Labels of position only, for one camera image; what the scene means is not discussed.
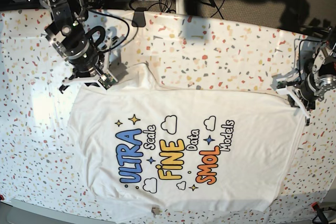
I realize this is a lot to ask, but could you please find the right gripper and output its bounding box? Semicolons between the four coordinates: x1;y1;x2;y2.
45;27;123;93

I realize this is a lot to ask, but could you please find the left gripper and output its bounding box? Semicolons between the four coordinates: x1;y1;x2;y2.
271;71;326;126

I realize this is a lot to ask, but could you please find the white printed T-shirt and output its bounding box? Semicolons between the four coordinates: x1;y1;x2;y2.
68;64;305;211

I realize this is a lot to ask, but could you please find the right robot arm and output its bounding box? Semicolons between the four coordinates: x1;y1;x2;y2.
39;0;122;92

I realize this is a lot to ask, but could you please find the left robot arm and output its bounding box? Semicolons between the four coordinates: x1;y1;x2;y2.
272;27;335;126

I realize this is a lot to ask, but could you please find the black table clamp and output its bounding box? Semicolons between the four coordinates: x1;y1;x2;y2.
132;7;146;28

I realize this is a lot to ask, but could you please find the red clamp at corner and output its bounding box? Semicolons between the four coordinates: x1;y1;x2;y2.
311;202;319;211

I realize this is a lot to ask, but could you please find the terrazzo patterned tablecloth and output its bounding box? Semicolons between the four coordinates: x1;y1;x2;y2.
1;9;335;223

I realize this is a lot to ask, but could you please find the grey clip at edge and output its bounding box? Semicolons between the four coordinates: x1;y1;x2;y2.
152;207;161;216

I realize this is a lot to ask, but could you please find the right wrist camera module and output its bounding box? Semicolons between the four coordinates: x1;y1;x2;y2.
98;72;118;90

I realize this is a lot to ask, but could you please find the white metal stand post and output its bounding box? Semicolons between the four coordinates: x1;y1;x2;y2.
175;0;187;15

